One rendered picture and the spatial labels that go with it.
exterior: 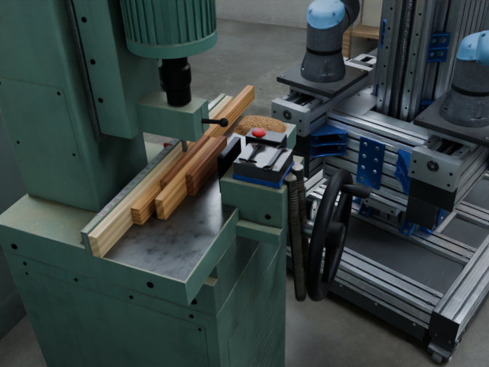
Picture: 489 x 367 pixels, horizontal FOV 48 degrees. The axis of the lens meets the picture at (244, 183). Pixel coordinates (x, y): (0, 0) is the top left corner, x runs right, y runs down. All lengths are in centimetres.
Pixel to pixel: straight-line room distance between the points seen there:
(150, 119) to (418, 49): 90
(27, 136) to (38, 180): 12
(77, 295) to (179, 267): 43
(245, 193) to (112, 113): 33
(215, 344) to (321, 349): 83
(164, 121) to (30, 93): 29
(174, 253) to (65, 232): 35
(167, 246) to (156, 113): 29
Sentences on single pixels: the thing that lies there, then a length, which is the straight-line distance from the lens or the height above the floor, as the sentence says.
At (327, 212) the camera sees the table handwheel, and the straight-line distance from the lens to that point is 106.
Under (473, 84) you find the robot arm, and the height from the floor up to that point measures 94.
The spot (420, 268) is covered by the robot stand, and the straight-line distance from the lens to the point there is 205.
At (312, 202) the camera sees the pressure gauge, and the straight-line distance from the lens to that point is 149.
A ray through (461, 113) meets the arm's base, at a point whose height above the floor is 86.
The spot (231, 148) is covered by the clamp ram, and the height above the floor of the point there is 99.
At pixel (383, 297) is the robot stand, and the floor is 18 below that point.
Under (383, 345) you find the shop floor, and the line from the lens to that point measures 206.
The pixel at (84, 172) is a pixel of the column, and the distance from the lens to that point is 127.
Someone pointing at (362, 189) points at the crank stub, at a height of 93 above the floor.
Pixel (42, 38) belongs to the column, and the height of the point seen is 122.
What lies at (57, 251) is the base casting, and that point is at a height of 77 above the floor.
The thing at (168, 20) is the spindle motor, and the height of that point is 127.
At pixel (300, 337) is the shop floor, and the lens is 205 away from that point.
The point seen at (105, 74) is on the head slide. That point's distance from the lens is 115.
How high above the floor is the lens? 158
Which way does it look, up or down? 35 degrees down
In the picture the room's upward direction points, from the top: 2 degrees counter-clockwise
